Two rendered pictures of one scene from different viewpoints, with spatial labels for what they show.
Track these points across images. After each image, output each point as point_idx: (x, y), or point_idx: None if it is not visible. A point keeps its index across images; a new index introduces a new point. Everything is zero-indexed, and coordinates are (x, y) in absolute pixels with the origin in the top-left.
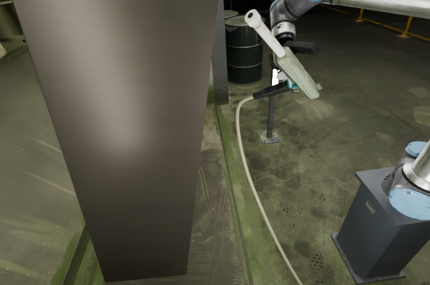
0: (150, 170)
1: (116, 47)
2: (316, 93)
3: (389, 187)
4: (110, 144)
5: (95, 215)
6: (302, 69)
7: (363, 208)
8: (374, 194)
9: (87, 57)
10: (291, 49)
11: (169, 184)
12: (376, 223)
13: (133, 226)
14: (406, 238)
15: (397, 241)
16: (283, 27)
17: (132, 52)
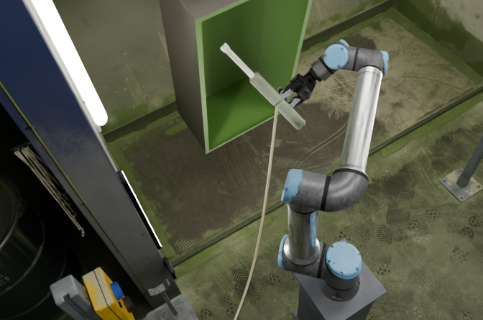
0: (186, 72)
1: (175, 18)
2: (292, 124)
3: None
4: (175, 47)
5: (173, 71)
6: (271, 97)
7: None
8: None
9: (169, 13)
10: (301, 83)
11: (192, 88)
12: None
13: (184, 93)
14: (307, 302)
15: (302, 296)
16: (315, 64)
17: (178, 24)
